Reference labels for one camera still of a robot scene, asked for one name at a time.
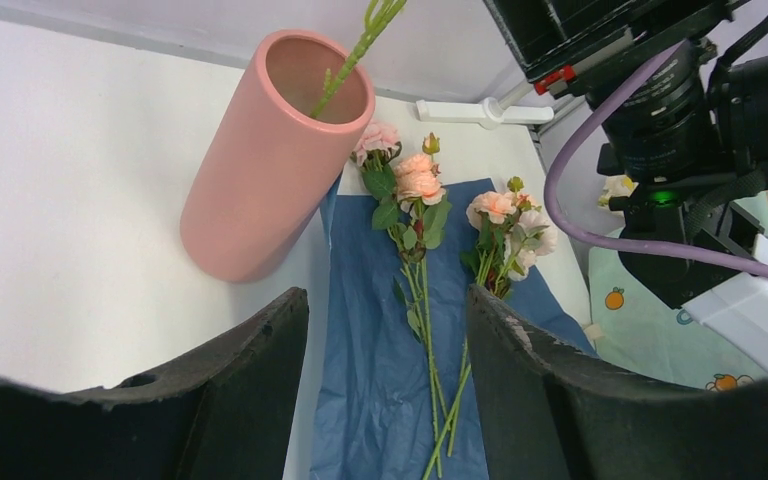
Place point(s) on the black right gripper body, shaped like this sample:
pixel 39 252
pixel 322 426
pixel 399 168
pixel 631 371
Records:
pixel 578 47

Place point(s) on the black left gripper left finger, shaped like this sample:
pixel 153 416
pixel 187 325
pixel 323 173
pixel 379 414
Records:
pixel 223 410

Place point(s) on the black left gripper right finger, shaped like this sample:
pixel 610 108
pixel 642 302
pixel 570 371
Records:
pixel 548 410

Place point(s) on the blue flower wrapping paper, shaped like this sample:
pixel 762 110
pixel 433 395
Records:
pixel 373 418

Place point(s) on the pink artificial flower bunch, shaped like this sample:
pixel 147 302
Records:
pixel 513 233

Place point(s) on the single pink flower stem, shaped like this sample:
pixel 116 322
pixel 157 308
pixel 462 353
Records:
pixel 378 15

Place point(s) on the pink cylindrical vase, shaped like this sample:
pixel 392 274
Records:
pixel 270 162

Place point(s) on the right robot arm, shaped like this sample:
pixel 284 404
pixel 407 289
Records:
pixel 687 123

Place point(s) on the white clothes rack stand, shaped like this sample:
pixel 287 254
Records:
pixel 489 113

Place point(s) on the light green printed garment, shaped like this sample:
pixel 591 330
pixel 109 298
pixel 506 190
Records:
pixel 633 329

